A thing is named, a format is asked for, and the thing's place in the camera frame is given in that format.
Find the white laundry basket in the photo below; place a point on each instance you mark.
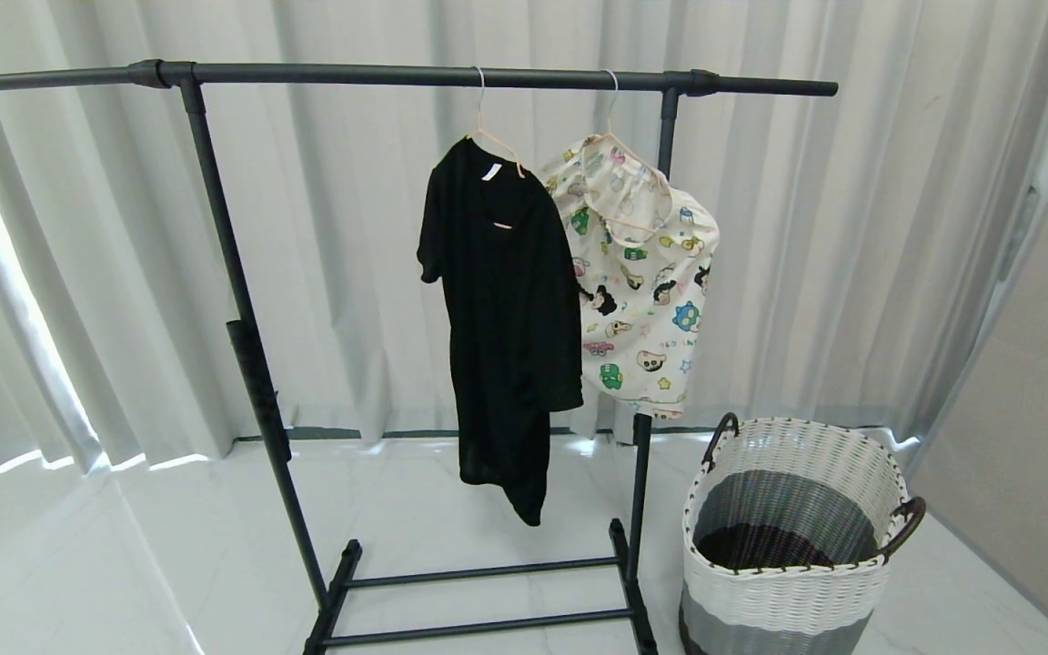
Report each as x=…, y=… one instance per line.
x=788, y=591

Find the cream printed garment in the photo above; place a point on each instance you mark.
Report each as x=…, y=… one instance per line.
x=651, y=309

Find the black clothes rack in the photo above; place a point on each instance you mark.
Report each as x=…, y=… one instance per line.
x=397, y=75

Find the black t-shirt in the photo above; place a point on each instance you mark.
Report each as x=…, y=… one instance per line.
x=506, y=346

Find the pink clothes hanger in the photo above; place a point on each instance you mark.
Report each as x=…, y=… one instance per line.
x=612, y=100
x=480, y=100

